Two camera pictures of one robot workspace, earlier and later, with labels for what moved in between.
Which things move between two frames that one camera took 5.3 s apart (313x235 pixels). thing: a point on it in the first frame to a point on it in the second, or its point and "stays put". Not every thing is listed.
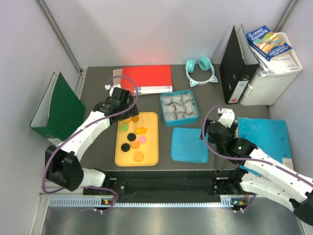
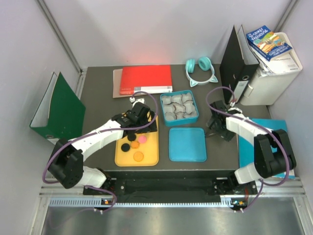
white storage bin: x=263 y=90 stays put
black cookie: x=131 y=137 stays put
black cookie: x=125 y=147 stays put
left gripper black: x=133 y=112 to x=149 y=129
